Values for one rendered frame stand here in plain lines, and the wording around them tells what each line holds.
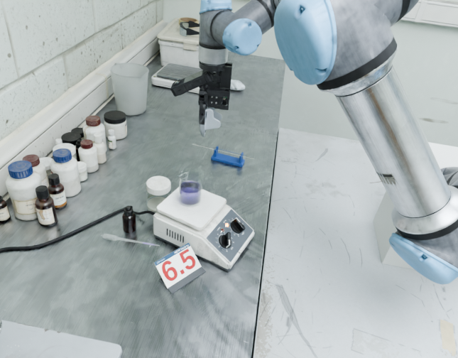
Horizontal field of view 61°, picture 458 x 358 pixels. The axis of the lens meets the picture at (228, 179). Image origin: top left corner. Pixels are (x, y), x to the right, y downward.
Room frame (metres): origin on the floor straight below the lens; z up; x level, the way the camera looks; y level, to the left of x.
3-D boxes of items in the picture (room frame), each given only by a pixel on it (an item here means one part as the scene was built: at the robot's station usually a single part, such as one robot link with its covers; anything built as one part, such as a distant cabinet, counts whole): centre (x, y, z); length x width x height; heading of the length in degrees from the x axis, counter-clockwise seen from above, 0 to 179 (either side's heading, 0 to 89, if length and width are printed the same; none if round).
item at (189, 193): (0.68, 0.08, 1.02); 0.06 x 0.05 x 0.08; 133
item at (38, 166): (0.75, 0.48, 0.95); 0.06 x 0.06 x 0.10
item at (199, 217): (0.67, 0.07, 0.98); 0.12 x 0.12 x 0.01; 66
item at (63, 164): (0.77, 0.41, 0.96); 0.06 x 0.06 x 0.11
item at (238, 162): (1.00, 0.01, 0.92); 0.10 x 0.03 x 0.04; 78
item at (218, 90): (0.98, 0.07, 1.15); 0.09 x 0.08 x 0.12; 91
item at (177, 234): (0.66, 0.05, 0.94); 0.22 x 0.13 x 0.08; 66
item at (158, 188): (0.74, 0.17, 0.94); 0.06 x 0.06 x 0.08
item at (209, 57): (0.98, 0.08, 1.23); 0.08 x 0.08 x 0.05
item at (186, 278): (0.54, 0.08, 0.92); 0.09 x 0.06 x 0.04; 139
